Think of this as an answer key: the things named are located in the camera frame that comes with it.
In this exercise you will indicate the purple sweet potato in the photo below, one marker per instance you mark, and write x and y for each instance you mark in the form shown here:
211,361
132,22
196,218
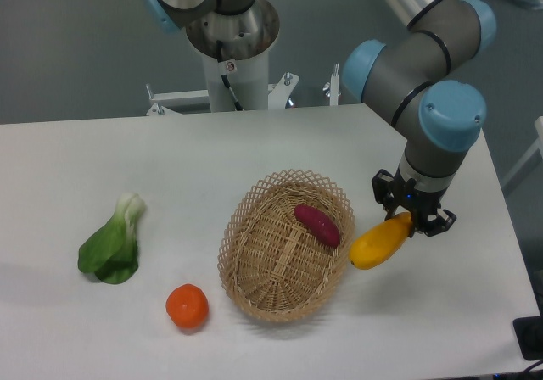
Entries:
319,224

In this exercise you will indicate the orange tangerine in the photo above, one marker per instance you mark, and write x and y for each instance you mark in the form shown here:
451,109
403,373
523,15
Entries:
187,306

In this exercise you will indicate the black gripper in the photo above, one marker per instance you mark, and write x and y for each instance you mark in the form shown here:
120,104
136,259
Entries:
426,217

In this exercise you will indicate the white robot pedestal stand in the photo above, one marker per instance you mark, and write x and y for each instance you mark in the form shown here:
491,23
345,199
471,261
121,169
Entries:
231,85

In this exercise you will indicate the yellow mango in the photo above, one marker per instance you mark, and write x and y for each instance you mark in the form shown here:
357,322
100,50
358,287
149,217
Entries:
378,244

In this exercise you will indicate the white frame at right edge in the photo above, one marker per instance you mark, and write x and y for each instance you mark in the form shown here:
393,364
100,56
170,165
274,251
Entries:
526,163

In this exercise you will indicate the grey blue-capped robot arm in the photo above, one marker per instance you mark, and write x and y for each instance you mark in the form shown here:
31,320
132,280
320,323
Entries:
408,86

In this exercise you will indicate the green bok choy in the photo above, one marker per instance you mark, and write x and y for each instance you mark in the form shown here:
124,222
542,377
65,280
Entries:
111,253

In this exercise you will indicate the black device at table corner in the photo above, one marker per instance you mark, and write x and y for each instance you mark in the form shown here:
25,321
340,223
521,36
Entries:
528,331

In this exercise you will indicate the woven wicker basket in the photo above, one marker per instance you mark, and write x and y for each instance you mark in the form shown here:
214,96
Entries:
271,266

